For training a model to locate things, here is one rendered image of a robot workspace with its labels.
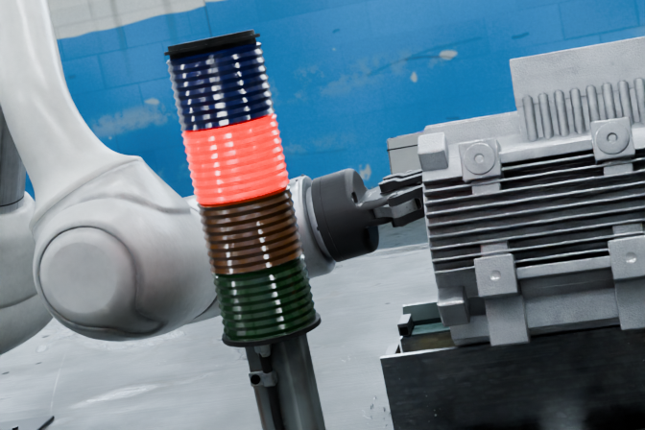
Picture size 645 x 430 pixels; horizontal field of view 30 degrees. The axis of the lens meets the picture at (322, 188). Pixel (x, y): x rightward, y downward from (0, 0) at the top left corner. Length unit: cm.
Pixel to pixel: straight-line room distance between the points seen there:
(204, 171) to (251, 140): 3
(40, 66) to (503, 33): 569
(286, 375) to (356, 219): 26
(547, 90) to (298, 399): 35
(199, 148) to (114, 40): 635
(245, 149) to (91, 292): 19
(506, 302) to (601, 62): 21
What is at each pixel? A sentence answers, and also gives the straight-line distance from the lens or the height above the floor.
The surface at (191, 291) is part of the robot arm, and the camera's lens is 91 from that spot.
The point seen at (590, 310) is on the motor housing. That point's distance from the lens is 96.
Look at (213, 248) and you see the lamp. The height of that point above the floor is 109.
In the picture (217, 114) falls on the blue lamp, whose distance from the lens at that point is 72.
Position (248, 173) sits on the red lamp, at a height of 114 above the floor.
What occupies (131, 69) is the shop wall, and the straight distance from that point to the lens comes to 705.
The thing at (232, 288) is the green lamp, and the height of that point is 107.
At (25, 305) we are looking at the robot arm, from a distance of 151.
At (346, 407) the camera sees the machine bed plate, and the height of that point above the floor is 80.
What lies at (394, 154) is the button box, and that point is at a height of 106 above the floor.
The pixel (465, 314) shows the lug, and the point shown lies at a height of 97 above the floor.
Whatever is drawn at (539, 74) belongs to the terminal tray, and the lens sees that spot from 99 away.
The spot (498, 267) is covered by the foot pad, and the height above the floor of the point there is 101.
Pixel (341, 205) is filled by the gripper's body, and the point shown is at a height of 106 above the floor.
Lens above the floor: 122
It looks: 8 degrees down
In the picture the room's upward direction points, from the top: 11 degrees counter-clockwise
